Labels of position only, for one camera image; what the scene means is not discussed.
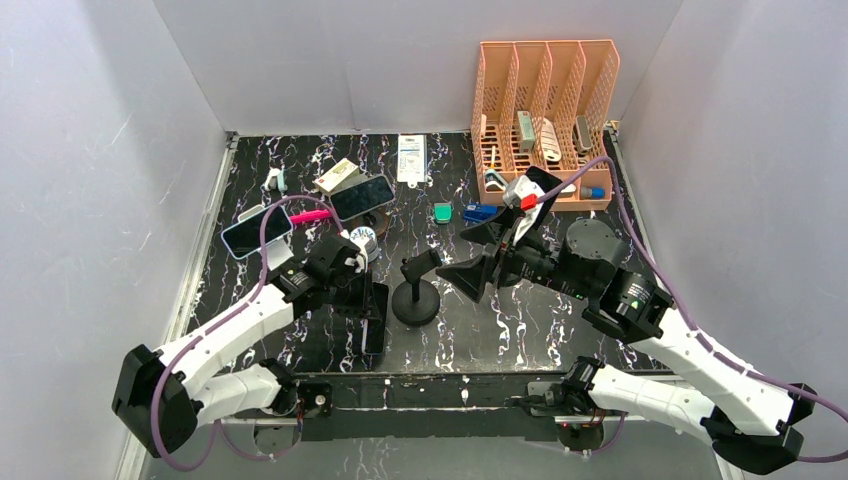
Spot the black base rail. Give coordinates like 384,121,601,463
225,370,704,458

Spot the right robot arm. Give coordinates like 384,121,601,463
437,219,813,475

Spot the pink marker pen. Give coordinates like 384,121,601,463
289,209,333,225

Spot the white teal clip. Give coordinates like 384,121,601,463
262,168,287,196

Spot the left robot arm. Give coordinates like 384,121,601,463
111,235,390,458

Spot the white phone stand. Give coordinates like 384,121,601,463
236,204,293,270

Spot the purple smartphone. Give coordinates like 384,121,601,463
361,318,386,356

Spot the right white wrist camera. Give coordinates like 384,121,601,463
503,175,544,244

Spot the black phone stand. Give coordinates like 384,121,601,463
391,248,442,327

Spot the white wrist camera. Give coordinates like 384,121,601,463
345,239,370,274
503,175,544,244

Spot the light blue smartphone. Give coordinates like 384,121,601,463
220,206,293,260

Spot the smartphone on back stand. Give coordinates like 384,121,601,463
329,175,396,221

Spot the white blister pack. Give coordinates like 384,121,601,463
396,134,427,188

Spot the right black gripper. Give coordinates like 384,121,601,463
434,206,591,303

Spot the orange file organizer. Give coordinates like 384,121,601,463
470,39,620,204

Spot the grey item in organizer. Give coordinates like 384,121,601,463
516,110,536,153

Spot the white cardboard box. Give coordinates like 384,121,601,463
313,158,361,195

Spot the blue capped tube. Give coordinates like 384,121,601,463
580,187,606,200

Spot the blue stapler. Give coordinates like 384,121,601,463
462,203,499,224

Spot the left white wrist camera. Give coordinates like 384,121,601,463
345,239,370,274

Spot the white item in organizer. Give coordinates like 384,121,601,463
539,118,562,164

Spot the black smartphone on right stand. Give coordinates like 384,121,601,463
503,166,564,230

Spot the dark item in organizer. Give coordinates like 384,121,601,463
573,115,593,156

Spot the green small box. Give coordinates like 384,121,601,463
433,203,453,225

